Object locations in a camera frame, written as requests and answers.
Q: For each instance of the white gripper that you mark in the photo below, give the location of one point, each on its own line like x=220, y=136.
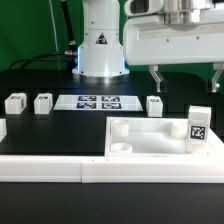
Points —
x=148, y=41

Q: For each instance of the white square tabletop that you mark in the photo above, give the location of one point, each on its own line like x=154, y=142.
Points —
x=142, y=137

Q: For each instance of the white sheet with markers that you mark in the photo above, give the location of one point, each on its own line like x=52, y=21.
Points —
x=98, y=103

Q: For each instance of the white left fence bar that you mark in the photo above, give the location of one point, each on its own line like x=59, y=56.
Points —
x=3, y=129

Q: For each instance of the white fence bar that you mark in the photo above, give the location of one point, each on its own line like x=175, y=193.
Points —
x=196, y=169
x=3, y=129

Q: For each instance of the white front fence bar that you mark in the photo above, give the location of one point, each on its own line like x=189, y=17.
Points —
x=196, y=169

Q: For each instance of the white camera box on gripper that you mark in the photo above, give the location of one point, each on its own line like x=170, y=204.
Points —
x=142, y=7

